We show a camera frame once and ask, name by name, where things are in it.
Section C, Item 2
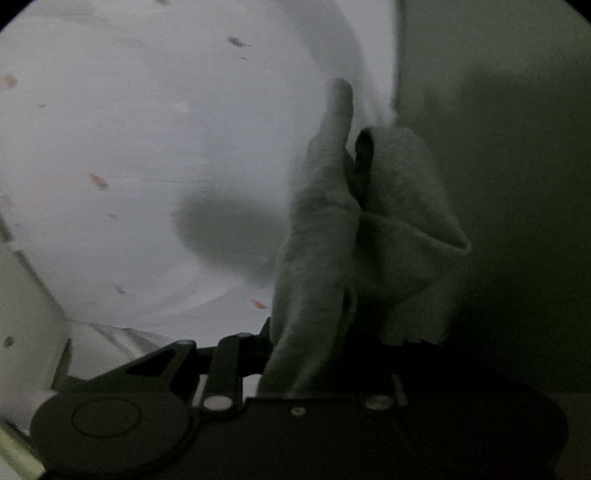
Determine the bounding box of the grey zip hoodie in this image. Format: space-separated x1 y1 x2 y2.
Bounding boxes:
256 79 471 398

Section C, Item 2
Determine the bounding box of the carrot print backdrop sheet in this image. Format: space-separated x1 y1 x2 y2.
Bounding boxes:
1 1 397 428

